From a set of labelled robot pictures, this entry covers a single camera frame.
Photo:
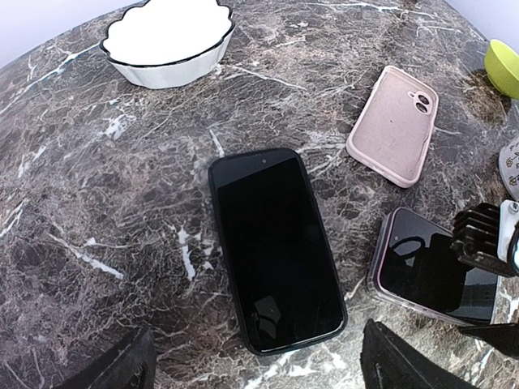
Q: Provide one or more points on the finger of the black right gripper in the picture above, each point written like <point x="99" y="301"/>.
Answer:
<point x="502" y="337"/>

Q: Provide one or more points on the white patterned mug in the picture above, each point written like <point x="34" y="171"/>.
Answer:
<point x="508" y="164"/>

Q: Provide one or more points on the pink phone case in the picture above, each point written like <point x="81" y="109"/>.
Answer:
<point x="393" y="131"/>

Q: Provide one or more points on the purple smartphone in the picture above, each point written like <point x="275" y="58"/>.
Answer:
<point x="430" y="267"/>

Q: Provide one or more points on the green bowl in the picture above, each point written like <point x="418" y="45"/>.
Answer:
<point x="501" y="65"/>

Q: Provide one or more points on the white scalloped ceramic bowl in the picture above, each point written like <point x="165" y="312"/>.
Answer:
<point x="169" y="44"/>

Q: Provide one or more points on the black smartphone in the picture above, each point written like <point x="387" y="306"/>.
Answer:
<point x="275" y="251"/>

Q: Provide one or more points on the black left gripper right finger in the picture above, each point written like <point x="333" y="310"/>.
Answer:
<point x="387" y="361"/>

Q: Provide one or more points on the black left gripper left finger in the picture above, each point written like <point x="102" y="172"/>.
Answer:
<point x="130" y="363"/>

